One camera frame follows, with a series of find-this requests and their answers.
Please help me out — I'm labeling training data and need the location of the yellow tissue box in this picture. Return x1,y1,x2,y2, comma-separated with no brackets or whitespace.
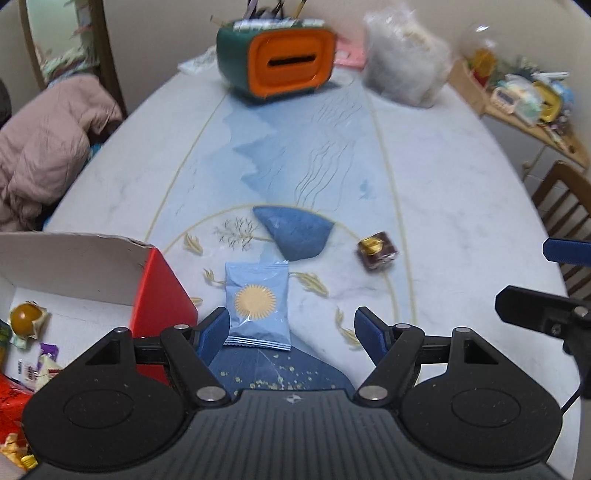
533,81,562,123

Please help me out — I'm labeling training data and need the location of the black cable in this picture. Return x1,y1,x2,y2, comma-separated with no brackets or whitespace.
558,380,585,416

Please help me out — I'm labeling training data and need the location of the brown wooden chair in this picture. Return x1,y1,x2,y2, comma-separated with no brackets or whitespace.
532,161,590,301

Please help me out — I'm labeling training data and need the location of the brown gold chocolate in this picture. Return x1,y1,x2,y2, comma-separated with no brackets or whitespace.
358,231,399,271

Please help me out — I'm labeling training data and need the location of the red fried snack bag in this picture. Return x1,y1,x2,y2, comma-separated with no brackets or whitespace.
0,374,33,445

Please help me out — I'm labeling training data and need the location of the white wooden cabinet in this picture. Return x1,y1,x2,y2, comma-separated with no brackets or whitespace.
449,60,590,180

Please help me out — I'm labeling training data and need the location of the orange drink bottle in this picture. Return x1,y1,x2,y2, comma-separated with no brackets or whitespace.
470,48,497,87

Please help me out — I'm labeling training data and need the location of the green orange tissue box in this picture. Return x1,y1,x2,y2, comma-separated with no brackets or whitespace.
215,19,337,100

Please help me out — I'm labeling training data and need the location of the purple candy wrapper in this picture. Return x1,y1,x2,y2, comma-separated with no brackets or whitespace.
39,342,59,362

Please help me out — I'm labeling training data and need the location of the yellow snack packet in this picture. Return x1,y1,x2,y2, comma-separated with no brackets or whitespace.
1,433,38,471

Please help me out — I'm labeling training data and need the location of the light blue sun snack packet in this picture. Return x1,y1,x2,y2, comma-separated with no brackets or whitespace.
224,262,291,351

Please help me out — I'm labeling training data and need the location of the white blue printed packet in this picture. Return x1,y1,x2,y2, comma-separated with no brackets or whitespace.
17,354,62,392

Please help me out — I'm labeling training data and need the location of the pink notebook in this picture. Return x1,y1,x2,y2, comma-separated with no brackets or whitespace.
334,36,366,71

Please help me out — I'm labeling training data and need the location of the clear plastic bag of snacks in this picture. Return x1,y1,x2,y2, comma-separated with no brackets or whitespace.
363,4,453,108

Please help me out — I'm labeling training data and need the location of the egg yolk pastry packet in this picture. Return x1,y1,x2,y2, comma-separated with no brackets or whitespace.
9,301,50,340

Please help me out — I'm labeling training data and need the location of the red white cardboard box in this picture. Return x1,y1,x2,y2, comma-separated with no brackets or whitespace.
1,232,198,386

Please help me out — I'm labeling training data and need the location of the white digital timer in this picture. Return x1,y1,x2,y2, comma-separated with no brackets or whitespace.
490,87,519,115

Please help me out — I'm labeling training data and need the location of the pink padded jacket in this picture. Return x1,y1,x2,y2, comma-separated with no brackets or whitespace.
1,74,123,232

